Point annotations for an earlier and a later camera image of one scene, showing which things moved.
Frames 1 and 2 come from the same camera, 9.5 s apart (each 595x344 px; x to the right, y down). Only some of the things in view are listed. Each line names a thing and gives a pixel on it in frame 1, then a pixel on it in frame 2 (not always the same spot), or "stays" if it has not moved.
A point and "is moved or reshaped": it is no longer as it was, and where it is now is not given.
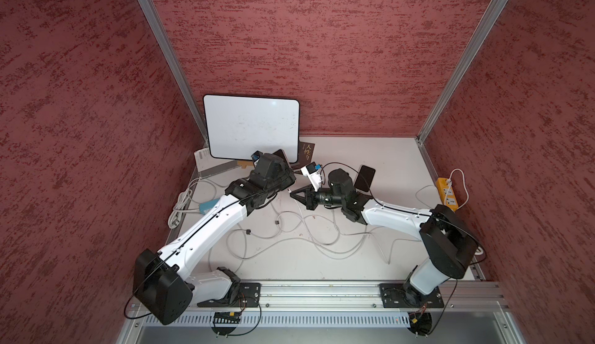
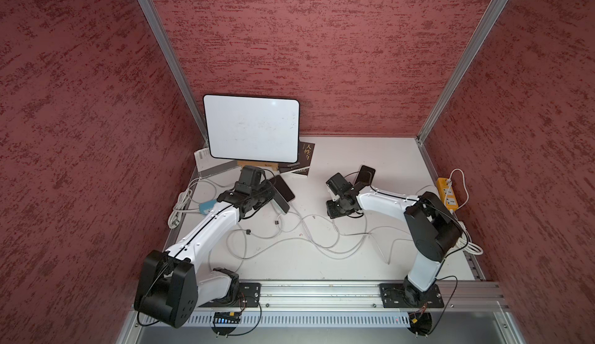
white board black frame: x=237 y=125 stays
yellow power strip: x=451 y=199 stays
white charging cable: x=323 y=243 → x=340 y=232
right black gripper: x=309 y=197 → x=332 y=213
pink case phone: x=282 y=153 is moved or reshaped
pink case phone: x=364 y=179 stays
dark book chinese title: x=305 y=152 stays
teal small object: x=205 y=207 stays
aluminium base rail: x=360 y=297 stays
